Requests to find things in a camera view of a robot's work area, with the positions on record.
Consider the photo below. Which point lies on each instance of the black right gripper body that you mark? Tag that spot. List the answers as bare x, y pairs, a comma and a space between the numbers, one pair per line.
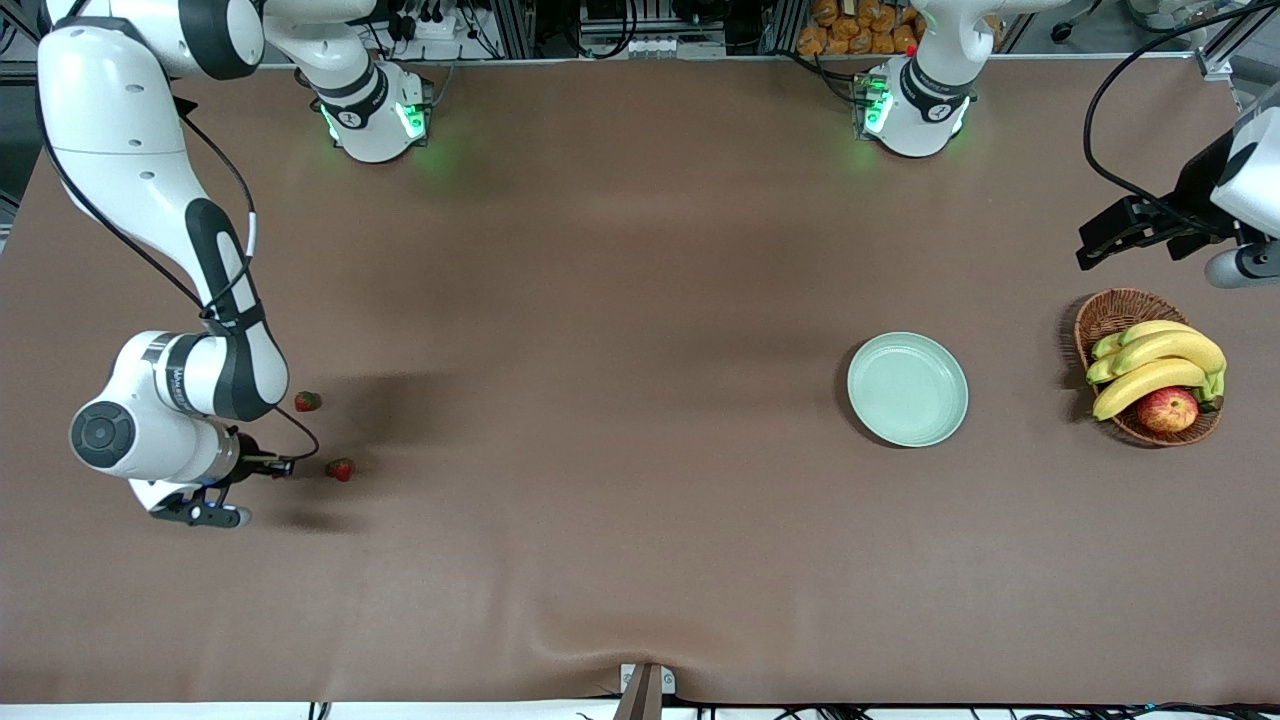
246, 458

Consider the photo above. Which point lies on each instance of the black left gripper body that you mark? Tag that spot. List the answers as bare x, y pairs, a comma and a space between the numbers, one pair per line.
1192, 190

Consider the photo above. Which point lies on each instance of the red strawberry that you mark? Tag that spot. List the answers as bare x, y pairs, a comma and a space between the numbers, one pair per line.
308, 401
341, 469

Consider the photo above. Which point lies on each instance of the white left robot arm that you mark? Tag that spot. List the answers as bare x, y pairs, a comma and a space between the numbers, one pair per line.
915, 120

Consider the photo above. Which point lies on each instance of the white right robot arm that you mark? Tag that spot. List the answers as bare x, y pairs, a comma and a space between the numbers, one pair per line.
110, 120

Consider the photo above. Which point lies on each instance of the light green plate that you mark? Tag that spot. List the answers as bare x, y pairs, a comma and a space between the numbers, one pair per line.
907, 390

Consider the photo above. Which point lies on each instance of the brown wicker basket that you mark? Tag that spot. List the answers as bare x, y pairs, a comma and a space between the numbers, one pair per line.
1110, 310

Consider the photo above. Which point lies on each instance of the greenish yellow banana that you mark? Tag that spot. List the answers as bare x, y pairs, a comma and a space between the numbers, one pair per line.
1105, 347
1100, 370

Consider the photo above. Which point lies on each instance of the aluminium diagonal strut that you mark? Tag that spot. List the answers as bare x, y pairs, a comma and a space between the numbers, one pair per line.
1225, 45

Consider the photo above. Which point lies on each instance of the red apple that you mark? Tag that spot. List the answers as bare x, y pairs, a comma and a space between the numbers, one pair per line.
1168, 410

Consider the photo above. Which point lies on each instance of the orange bread rolls pile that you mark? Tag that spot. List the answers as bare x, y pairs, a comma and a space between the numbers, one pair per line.
850, 30

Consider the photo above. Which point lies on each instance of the brown table cover mat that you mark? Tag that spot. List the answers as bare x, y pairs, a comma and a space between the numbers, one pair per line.
600, 300

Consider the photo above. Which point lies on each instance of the white power strip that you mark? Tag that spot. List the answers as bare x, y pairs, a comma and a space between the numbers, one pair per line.
440, 28

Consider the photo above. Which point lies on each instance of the aluminium frame post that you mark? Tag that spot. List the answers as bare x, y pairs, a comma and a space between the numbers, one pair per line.
512, 30
785, 28

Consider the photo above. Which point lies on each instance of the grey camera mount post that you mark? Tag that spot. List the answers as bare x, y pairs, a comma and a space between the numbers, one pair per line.
642, 692

